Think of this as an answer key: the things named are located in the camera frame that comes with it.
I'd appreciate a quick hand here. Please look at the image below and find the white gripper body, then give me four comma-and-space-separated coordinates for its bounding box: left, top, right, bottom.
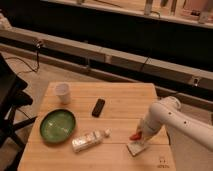
136, 119, 154, 144

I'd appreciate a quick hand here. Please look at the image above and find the red pepper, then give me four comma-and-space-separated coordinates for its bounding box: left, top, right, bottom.
129, 132, 142, 141

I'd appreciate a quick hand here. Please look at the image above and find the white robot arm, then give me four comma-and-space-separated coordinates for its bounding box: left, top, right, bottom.
138, 96, 213, 151

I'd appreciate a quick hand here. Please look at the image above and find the white sponge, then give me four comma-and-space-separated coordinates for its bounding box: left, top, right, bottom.
127, 141, 148, 156

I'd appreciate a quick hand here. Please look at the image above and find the black rectangular remote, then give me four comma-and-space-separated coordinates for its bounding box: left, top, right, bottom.
92, 99, 105, 117

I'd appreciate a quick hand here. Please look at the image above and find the wooden table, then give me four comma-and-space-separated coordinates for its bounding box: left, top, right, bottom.
18, 82, 176, 171

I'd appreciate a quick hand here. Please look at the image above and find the green bowl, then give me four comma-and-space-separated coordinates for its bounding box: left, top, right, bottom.
40, 109, 76, 144

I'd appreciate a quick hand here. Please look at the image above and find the white paper cup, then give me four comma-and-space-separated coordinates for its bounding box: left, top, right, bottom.
55, 83, 70, 104

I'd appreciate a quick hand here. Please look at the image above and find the black office chair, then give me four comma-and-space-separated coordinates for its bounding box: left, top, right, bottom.
0, 53, 35, 171

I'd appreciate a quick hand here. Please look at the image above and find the black cable on floor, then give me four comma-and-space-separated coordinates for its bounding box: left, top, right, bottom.
4, 42, 44, 75

